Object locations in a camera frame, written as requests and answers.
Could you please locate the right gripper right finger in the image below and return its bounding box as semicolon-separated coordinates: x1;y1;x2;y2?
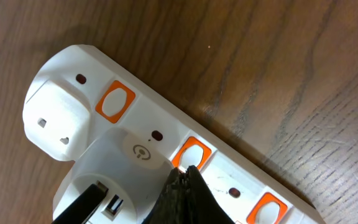
186;166;234;224

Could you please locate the black USB charging cable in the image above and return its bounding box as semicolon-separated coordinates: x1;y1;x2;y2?
51;180;109;224

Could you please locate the white power strip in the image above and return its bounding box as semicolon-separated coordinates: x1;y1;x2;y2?
22;45;323;223

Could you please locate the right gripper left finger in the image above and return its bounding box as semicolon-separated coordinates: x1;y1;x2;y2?
142;168;188;224

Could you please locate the white charger plug adapter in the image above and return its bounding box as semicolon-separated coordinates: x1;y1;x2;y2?
53;128;173;223

